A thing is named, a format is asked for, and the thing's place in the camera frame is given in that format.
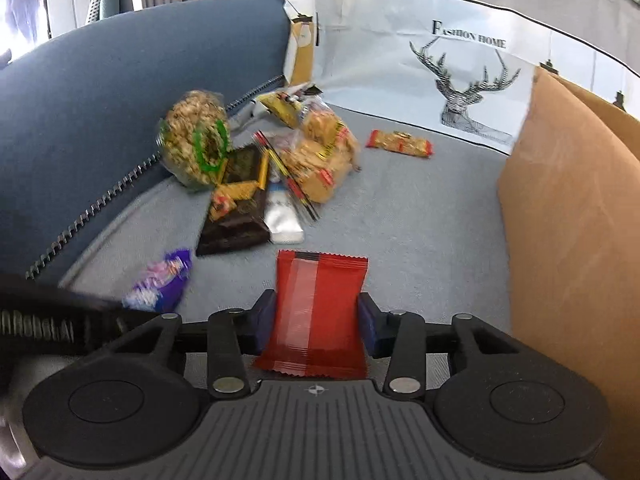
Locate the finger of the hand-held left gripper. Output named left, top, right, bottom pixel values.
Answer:
left=82, top=297, right=163, bottom=346

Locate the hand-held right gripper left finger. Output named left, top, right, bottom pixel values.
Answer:
left=102, top=289, right=277, bottom=399

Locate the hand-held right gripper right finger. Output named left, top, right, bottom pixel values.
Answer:
left=357, top=291, right=530, bottom=397

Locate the purple tube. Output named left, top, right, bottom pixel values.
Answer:
left=122, top=249, right=194, bottom=312

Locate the clear bag of twisted crackers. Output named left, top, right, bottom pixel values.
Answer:
left=277, top=102, right=362, bottom=206

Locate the orange brown cushion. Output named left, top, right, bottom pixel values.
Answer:
left=497, top=66, right=640, bottom=480

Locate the black snack box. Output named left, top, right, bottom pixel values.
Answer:
left=196, top=145, right=273, bottom=257

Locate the white silver packet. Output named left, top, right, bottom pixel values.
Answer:
left=263, top=185, right=305, bottom=246

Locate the red yellow striped stick packet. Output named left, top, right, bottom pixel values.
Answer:
left=252, top=131, right=321, bottom=222

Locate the small red gold snack packet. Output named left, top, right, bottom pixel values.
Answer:
left=365, top=130, right=434, bottom=160

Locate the round nut snack bag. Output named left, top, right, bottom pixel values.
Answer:
left=159, top=90, right=232, bottom=195

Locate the blue grey sofa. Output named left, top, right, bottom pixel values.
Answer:
left=0, top=0, right=640, bottom=401

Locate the yellow snack packet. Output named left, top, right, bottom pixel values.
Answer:
left=257, top=88, right=315, bottom=129

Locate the white deer print cushion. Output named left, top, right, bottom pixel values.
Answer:
left=281, top=0, right=640, bottom=157

